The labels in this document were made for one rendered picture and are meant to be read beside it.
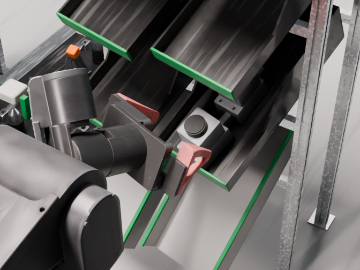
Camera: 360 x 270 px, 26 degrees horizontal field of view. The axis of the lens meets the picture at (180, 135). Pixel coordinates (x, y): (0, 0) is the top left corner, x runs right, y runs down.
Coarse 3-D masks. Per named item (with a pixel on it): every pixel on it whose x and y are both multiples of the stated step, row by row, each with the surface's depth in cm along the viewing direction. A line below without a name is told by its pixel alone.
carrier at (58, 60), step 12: (72, 36) 168; (84, 36) 168; (60, 48) 165; (84, 48) 160; (96, 48) 155; (48, 60) 162; (60, 60) 162; (72, 60) 159; (84, 60) 158; (96, 60) 156; (36, 72) 159; (48, 72) 159
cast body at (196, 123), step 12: (192, 120) 103; (204, 120) 103; (216, 120) 103; (228, 120) 108; (180, 132) 104; (192, 132) 102; (204, 132) 103; (216, 132) 104; (228, 132) 106; (180, 144) 107; (204, 144) 103; (216, 144) 105; (216, 156) 107; (204, 168) 106
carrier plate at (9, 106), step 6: (0, 102) 152; (6, 102) 152; (18, 102) 152; (0, 108) 150; (6, 108) 150; (18, 108) 150; (30, 108) 150; (90, 126) 147; (96, 126) 147; (72, 132) 145; (78, 132) 145
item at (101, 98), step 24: (168, 24) 119; (144, 48) 118; (96, 72) 116; (120, 72) 117; (144, 72) 116; (168, 72) 115; (96, 96) 117; (144, 96) 114; (168, 96) 111; (96, 120) 112
